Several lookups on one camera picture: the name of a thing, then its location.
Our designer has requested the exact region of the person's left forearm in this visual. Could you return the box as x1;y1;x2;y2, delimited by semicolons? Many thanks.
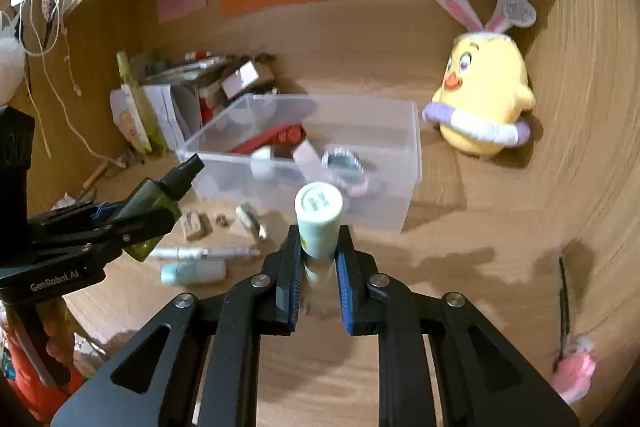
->
0;307;86;423

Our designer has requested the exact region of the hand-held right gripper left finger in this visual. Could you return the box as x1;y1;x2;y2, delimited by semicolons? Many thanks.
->
50;226;305;427

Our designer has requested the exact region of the yellow chick plush toy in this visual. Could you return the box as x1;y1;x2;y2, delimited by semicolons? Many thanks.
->
422;0;537;159

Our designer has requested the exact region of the white cable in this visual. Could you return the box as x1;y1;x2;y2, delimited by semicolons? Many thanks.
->
40;49;127;168

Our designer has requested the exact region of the stack of booklets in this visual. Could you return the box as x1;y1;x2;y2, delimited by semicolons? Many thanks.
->
142;57;236;82

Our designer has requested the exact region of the silver clip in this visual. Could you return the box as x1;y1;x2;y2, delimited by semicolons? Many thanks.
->
236;203;269;240

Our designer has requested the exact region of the pile of books and boxes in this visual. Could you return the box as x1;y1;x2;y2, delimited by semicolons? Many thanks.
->
110;84;201;148

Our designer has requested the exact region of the mint tube with printed cap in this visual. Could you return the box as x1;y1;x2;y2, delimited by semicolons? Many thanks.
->
294;181;344;258

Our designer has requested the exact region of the clear plastic bin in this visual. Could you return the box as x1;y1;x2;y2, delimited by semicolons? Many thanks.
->
175;93;423;234

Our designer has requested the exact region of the red printed box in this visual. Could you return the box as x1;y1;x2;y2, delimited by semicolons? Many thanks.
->
199;94;223;125

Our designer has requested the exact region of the person's left hand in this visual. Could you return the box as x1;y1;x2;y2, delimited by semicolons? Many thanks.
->
44;302;76;360

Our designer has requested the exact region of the white pen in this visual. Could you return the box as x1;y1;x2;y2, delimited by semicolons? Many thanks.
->
149;246;261;262

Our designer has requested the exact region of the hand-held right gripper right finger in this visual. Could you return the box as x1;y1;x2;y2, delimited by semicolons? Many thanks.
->
336;224;581;427

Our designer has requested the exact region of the small white box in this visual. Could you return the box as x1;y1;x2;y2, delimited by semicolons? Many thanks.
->
221;59;276;100

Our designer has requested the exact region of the white fluffy pompom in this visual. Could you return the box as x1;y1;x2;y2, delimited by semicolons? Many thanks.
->
0;27;27;105

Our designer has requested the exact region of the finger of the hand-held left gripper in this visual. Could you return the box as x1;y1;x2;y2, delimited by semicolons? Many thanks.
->
27;201;133;233
30;208;182;260

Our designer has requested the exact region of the red foil pouch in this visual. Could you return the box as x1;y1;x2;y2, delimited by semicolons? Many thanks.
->
230;123;306;155

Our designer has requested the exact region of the slender mint green tube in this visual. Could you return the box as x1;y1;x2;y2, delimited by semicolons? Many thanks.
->
160;261;227;286

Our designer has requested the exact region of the teal round crimped lid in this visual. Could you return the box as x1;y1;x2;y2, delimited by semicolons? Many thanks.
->
321;146;370;196

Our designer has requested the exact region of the wooden stick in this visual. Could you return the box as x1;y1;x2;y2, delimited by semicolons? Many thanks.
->
82;161;110;188

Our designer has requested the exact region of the dark green bottle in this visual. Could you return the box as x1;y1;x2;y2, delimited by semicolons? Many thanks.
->
117;153;206;263

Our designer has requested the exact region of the beige sleeved eraser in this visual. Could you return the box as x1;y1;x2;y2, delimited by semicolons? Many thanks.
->
186;211;212;242

